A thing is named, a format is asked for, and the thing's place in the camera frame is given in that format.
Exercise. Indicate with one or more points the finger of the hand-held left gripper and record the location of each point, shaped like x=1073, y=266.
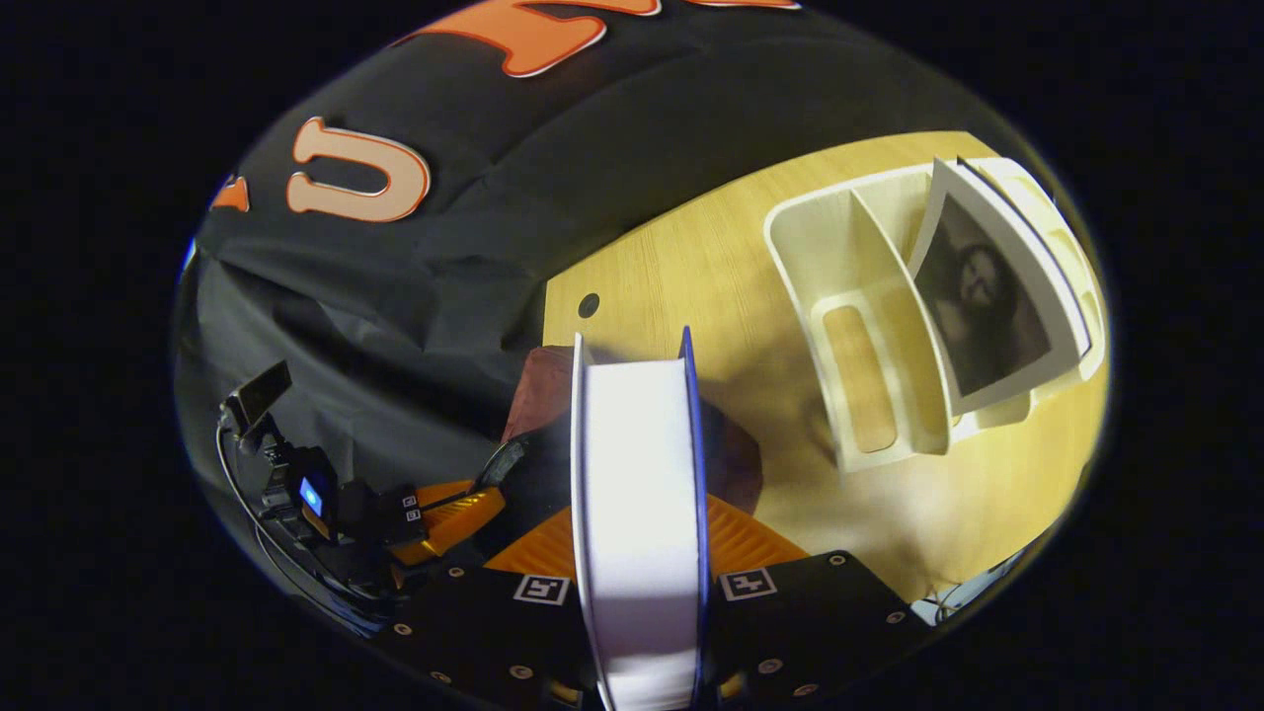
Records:
x=449, y=491
x=459, y=518

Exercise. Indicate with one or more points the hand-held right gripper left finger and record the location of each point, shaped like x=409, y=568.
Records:
x=474, y=632

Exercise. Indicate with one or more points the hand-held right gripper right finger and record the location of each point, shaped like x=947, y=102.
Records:
x=810, y=622

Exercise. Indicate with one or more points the white portrait cover book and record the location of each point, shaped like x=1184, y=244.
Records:
x=987, y=296

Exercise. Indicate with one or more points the white bookshelf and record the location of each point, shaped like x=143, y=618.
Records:
x=820, y=237

